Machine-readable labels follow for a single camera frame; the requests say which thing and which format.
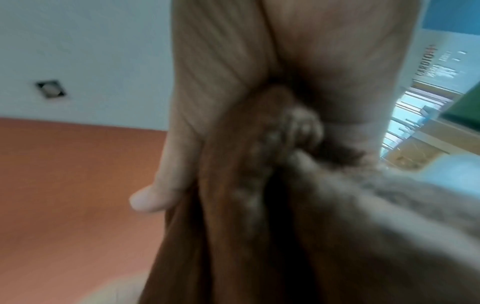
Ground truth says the person's right hand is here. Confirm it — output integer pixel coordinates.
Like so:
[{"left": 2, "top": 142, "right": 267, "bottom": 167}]
[{"left": 129, "top": 0, "right": 429, "bottom": 213}]

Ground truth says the brown fringed towel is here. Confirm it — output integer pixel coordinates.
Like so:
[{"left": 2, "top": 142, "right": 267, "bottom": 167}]
[{"left": 138, "top": 84, "right": 480, "bottom": 304}]

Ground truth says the white printed poster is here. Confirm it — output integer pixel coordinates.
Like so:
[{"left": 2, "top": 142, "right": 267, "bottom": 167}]
[{"left": 396, "top": 28, "right": 472, "bottom": 93}]

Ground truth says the green board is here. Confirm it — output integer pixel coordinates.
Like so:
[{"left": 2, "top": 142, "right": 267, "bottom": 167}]
[{"left": 441, "top": 58, "right": 480, "bottom": 120}]

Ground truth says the window with frame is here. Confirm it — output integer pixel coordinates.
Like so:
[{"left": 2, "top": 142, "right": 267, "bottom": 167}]
[{"left": 380, "top": 85, "right": 463, "bottom": 162}]

